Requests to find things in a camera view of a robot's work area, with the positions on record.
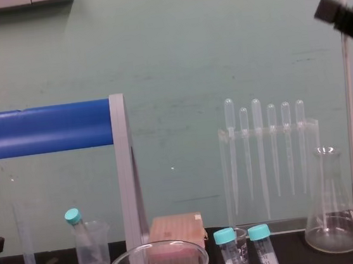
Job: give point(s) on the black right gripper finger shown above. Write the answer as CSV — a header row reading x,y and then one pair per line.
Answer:
x,y
325,9

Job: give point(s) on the small clear plastic beaker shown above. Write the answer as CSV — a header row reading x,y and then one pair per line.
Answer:
x,y
98,258

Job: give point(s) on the teal capped centrifuge tube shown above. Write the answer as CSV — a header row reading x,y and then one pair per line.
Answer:
x,y
259,232
224,236
73,216

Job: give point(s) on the clear acrylic pipette rack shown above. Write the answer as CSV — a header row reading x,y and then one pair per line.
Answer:
x,y
312,129

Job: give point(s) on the clear plastic graduated cylinder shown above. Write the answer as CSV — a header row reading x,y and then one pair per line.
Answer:
x,y
26,238

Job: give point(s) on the blue roll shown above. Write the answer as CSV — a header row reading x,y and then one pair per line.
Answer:
x,y
36,132

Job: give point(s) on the glass conical flask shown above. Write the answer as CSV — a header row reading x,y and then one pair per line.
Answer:
x,y
330,168

